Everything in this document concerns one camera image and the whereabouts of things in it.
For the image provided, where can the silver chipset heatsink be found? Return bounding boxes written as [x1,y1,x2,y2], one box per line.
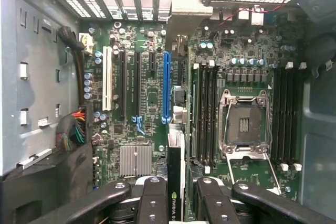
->
[120,145,153,177]

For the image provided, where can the metal socket cover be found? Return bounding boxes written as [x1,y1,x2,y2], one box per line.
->
[224,144,284,196]

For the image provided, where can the CPU socket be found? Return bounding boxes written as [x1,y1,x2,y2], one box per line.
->
[219,89,275,161]

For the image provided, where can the blue expansion slot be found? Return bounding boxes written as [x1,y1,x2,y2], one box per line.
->
[162,52,171,125]

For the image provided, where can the long black expansion slot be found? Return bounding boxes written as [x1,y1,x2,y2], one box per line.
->
[119,50,127,120]
[134,50,142,117]

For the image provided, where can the green motherboard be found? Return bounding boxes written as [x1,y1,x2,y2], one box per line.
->
[77,6,307,204]

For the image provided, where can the white expansion slot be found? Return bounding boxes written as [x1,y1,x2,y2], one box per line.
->
[102,46,113,111]

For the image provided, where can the white power connector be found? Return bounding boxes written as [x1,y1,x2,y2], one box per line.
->
[78,34,94,54]

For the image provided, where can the black open PC case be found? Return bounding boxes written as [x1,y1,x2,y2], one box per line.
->
[0,0,336,224]

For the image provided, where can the power connector with coloured wires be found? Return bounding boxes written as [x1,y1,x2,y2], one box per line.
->
[54,103,94,155]

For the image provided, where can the black sleeved power cable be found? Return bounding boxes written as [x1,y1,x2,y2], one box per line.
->
[59,26,87,106]

